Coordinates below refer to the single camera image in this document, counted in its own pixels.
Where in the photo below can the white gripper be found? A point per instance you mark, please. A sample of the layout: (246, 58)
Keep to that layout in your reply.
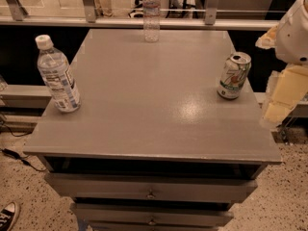
(294, 38)

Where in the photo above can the green white 7up can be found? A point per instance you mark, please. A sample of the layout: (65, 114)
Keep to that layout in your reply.
(234, 74)

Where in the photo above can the clear plastic water bottle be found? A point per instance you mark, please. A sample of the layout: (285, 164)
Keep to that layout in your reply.
(151, 19)

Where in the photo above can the blue label plastic bottle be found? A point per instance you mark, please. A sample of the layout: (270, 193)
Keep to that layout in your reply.
(56, 74)

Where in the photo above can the upper drawer metal knob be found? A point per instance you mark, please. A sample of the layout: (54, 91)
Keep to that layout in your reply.
(151, 195)

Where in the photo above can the drawer metal knob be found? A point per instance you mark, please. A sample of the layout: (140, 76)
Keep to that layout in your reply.
(151, 195)
(152, 222)

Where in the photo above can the lower drawer metal knob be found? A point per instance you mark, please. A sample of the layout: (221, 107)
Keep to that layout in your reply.
(152, 222)

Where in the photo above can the lower grey drawer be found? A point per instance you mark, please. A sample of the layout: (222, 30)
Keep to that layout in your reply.
(143, 214)

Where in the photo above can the grey drawer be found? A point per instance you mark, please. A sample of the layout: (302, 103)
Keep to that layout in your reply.
(143, 214)
(165, 188)

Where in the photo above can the upper grey drawer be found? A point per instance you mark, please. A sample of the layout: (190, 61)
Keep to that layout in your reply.
(165, 188)

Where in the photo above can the metal railing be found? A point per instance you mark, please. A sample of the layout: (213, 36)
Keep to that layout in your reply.
(255, 15)

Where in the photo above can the black white sneaker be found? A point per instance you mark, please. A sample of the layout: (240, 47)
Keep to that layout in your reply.
(9, 216)

